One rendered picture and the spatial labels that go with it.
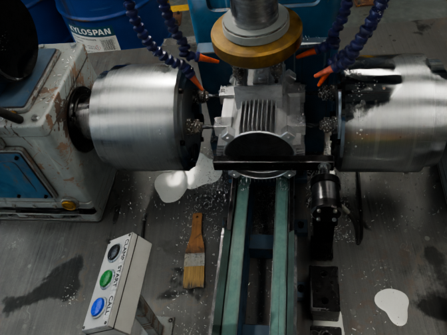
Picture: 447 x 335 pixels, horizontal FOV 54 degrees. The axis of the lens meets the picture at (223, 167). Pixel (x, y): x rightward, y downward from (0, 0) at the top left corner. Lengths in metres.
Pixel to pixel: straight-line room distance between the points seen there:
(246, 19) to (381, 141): 0.34
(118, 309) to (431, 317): 0.63
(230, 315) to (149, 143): 0.38
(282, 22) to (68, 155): 0.55
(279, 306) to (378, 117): 0.40
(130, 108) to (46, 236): 0.48
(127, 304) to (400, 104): 0.61
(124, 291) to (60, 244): 0.48
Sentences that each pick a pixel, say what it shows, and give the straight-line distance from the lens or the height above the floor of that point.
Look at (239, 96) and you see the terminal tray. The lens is 0.94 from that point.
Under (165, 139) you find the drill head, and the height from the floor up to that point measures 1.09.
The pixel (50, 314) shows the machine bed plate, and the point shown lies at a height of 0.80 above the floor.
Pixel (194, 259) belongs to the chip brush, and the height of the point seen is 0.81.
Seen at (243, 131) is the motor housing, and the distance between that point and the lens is 0.90.
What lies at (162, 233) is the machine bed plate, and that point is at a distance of 1.13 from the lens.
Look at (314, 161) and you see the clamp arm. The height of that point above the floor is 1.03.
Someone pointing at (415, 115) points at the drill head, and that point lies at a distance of 0.90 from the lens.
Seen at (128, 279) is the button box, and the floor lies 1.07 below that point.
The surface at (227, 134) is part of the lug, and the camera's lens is 0.90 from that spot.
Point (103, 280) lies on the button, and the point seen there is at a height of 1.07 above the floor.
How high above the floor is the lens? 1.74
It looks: 50 degrees down
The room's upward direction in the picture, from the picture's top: 12 degrees counter-clockwise
